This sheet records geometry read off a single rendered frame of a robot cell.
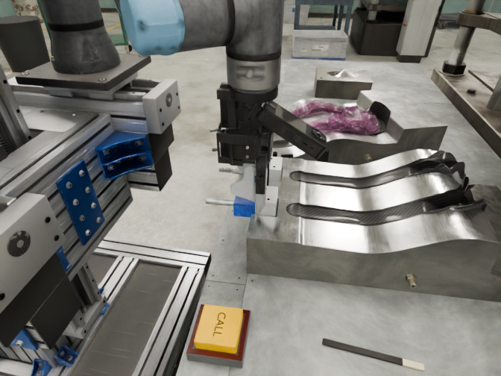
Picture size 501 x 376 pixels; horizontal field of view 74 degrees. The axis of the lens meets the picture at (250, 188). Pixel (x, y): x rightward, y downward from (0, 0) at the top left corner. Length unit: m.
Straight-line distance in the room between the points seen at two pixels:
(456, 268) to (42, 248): 0.62
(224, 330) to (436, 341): 0.32
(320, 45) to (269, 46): 3.67
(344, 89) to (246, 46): 0.91
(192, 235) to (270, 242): 1.32
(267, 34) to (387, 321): 0.46
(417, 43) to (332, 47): 1.32
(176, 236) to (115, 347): 0.75
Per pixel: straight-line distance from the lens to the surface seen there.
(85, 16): 0.87
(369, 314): 0.60
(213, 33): 0.42
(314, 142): 0.50
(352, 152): 0.87
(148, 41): 0.39
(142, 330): 1.29
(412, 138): 0.94
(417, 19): 4.96
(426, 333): 0.61
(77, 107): 0.93
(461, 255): 0.60
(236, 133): 0.50
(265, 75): 0.46
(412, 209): 0.63
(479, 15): 1.79
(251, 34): 0.44
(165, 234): 1.88
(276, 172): 0.66
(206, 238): 1.82
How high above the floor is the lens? 1.28
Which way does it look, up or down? 37 degrees down
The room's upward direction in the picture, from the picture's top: straight up
